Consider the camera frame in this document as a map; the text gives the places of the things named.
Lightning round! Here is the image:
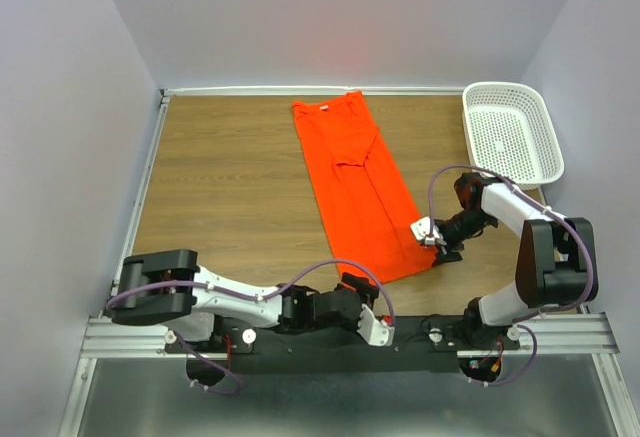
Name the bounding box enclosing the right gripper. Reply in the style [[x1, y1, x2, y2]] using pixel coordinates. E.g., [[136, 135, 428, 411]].
[[432, 209, 497, 268]]

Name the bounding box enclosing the orange t-shirt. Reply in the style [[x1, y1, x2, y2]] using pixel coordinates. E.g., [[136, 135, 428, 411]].
[[292, 92, 436, 283]]

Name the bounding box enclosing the white perforated basket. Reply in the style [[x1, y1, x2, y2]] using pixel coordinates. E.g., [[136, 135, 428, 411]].
[[462, 82, 564, 189]]

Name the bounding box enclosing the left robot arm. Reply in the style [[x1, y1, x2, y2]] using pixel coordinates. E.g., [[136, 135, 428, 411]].
[[106, 249, 394, 352]]

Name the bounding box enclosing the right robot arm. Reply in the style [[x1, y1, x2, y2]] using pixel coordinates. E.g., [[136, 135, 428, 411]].
[[421, 167, 599, 349]]

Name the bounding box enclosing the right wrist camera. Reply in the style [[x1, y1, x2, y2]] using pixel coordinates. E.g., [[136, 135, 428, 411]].
[[410, 217, 446, 246]]

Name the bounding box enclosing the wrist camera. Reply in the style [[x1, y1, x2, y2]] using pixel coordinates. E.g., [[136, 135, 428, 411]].
[[356, 304, 395, 347], [410, 217, 446, 246]]

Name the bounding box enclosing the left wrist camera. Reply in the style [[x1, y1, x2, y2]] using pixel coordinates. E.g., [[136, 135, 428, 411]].
[[356, 304, 395, 347]]

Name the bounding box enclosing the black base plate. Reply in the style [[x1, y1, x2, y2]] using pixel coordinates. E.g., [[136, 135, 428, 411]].
[[192, 314, 520, 376]]

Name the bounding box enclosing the aluminium front rail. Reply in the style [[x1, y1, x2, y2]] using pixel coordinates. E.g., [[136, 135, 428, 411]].
[[80, 313, 619, 359]]

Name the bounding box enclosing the aluminium left rail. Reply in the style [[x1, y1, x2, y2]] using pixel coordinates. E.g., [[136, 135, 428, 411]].
[[108, 96, 171, 298]]

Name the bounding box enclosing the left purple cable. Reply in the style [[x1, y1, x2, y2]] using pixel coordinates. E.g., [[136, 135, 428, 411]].
[[104, 257, 396, 396]]

